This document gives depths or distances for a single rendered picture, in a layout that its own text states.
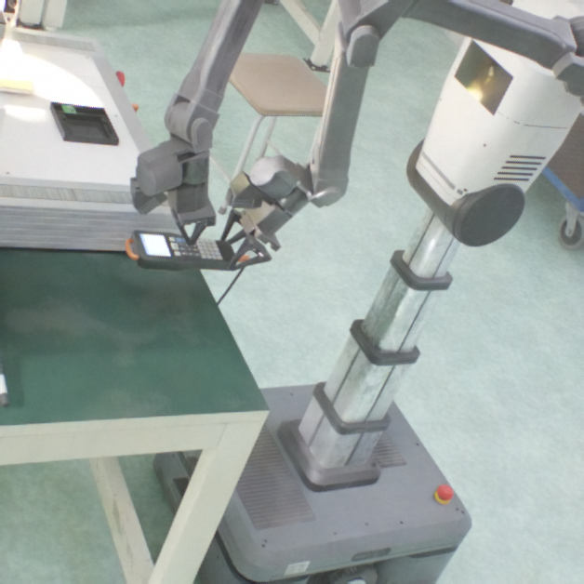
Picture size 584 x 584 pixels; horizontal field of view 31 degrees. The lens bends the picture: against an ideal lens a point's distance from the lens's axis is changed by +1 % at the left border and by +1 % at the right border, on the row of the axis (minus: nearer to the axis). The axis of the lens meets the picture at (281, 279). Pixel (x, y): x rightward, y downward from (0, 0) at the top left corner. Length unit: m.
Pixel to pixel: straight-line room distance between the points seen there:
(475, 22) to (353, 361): 0.98
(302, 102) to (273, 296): 0.69
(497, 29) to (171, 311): 0.80
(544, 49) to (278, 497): 1.21
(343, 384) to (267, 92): 1.48
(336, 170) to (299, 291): 1.74
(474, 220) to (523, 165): 0.14
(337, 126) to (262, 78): 1.97
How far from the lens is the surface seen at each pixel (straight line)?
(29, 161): 2.09
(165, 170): 1.75
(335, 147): 1.77
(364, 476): 2.52
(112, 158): 2.17
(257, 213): 1.88
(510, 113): 1.93
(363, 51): 1.56
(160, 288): 2.03
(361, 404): 2.36
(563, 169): 4.67
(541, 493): 3.26
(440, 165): 2.05
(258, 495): 2.40
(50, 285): 1.96
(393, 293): 2.23
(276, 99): 3.58
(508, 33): 1.65
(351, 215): 4.07
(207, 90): 1.74
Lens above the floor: 1.95
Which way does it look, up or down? 33 degrees down
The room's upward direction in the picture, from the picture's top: 23 degrees clockwise
